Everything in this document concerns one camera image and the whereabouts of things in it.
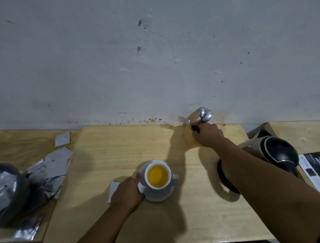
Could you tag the wooden cutlery holder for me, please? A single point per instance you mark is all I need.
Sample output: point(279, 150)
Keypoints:
point(190, 140)

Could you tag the white paper sachet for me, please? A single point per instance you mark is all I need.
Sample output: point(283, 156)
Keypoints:
point(113, 189)

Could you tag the small silver foil packet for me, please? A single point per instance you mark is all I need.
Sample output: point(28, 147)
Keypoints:
point(62, 139)

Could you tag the white cup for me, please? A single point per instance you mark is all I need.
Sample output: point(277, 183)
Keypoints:
point(167, 165)

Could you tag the person's left thumb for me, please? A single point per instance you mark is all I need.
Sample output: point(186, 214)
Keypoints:
point(138, 179)

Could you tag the white saucer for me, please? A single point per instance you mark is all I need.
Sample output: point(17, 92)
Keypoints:
point(160, 195)

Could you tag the metal spoon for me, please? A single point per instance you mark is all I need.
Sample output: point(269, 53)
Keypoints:
point(202, 112)
point(207, 116)

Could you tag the pile of silver foil packets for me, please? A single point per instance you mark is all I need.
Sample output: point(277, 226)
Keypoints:
point(50, 170)

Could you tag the person's left hand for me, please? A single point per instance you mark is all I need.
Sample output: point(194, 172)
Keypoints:
point(126, 195)

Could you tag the black printed box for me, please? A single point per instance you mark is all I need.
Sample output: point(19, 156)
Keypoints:
point(311, 167)

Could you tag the person's left forearm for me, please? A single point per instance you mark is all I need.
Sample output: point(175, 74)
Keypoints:
point(107, 226)

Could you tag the yellow tea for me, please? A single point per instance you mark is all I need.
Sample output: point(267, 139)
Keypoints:
point(157, 176)

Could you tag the person's right forearm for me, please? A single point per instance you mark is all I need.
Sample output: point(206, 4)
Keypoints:
point(270, 190)

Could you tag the person's right hand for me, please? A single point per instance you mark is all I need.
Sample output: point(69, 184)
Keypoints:
point(208, 135)

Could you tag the steel kettle with black lid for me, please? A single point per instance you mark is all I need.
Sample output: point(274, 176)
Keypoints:
point(275, 150)

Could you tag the person's right fingers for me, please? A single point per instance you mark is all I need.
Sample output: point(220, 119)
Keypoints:
point(200, 131)

